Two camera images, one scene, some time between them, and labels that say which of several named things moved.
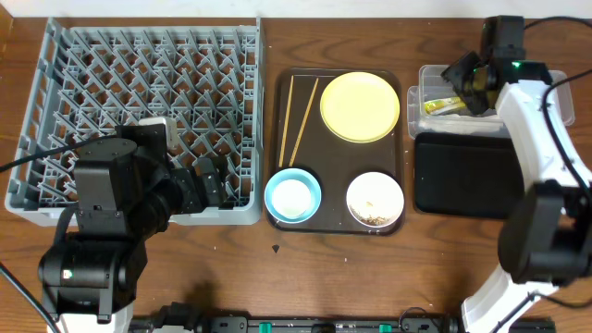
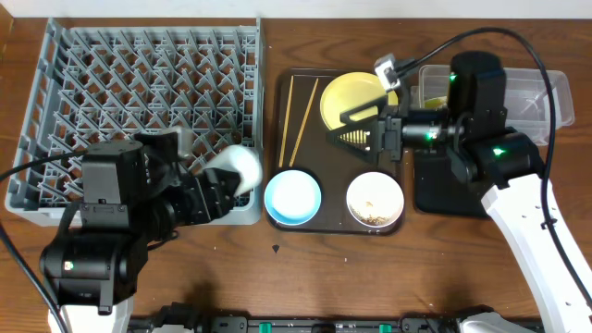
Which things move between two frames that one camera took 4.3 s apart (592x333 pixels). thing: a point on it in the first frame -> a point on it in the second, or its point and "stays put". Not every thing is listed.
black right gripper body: (462, 77) -> (391, 132)
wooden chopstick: (304, 123) stays put
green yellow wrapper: (443, 105) stays put
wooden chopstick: (285, 119) stays put
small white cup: (291, 199) -> (241, 160)
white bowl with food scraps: (375, 199) stays put
